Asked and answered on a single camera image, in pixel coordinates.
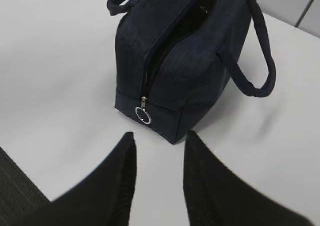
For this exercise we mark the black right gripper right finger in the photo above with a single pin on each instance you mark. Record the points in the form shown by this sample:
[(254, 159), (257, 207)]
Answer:
[(214, 195)]

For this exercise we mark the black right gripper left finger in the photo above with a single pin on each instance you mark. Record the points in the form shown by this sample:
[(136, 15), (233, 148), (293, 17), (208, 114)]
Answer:
[(104, 197)]

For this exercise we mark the dark navy lunch bag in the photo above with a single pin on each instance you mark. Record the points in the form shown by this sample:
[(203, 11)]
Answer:
[(175, 57)]

